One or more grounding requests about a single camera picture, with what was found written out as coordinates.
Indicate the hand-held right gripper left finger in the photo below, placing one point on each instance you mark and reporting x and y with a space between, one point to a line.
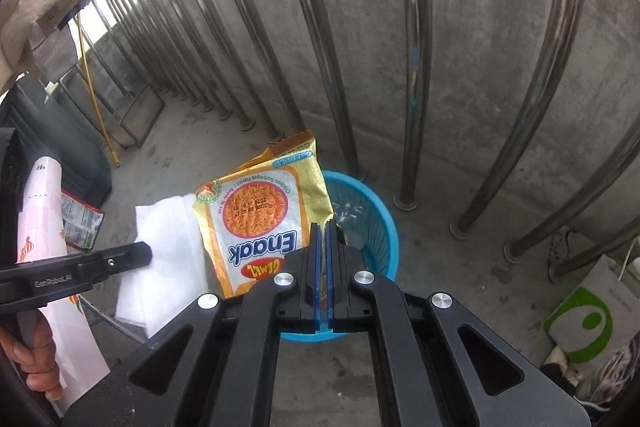
317 277

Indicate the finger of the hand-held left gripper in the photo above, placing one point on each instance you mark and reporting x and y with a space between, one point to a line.
115 262

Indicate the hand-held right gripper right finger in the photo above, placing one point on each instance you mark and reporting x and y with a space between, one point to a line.
334 277

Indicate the white tissue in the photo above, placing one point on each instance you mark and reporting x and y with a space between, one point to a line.
165 267

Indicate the blue mesh wastebasket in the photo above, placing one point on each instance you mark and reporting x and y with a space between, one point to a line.
375 227

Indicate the yellow noodle packet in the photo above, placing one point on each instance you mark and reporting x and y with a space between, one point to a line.
260 217

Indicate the person's left hand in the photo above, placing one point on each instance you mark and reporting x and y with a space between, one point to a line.
40 372

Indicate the green and white wrapper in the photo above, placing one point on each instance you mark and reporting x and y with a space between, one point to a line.
82 222

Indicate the pink printed tablecloth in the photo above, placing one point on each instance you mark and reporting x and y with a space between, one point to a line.
45 217

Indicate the checked hanging cloth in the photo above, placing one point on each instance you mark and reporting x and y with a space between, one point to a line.
52 52

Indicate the metal balcony railing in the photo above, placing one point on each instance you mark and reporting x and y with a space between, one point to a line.
415 57

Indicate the white and green paper bag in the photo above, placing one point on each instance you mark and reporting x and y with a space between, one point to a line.
590 322

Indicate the patterned cloth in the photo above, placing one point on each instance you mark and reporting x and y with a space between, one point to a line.
610 372

